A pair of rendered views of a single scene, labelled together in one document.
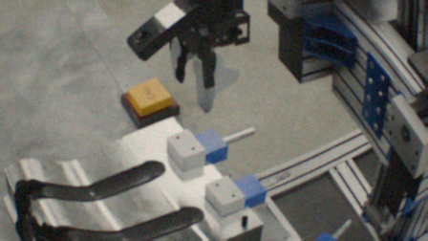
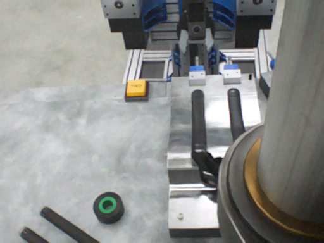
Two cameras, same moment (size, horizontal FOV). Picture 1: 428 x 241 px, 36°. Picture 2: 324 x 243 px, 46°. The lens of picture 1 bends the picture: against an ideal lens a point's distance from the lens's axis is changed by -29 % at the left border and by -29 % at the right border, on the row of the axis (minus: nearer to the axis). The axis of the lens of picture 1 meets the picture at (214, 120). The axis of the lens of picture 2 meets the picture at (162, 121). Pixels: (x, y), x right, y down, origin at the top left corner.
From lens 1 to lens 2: 0.91 m
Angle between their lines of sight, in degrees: 34
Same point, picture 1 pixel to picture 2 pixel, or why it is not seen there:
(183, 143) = (197, 75)
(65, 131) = (123, 134)
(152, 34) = (201, 24)
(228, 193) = (235, 73)
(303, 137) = not seen: hidden behind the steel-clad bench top
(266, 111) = not seen: hidden behind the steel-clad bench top
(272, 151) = not seen: hidden behind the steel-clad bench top
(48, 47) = (38, 124)
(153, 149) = (186, 90)
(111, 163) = (183, 109)
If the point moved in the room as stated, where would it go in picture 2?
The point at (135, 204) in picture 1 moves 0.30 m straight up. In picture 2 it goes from (215, 109) to (216, 25)
